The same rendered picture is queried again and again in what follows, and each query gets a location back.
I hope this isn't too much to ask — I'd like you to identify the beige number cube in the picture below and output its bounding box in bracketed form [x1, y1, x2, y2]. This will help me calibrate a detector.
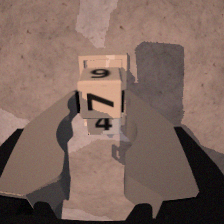
[87, 118, 121, 135]
[77, 67, 123, 119]

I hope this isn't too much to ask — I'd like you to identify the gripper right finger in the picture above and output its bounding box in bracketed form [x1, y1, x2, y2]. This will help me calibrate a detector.
[121, 89, 224, 224]

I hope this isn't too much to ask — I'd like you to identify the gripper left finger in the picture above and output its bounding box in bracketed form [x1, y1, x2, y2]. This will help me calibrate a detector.
[0, 90, 80, 219]

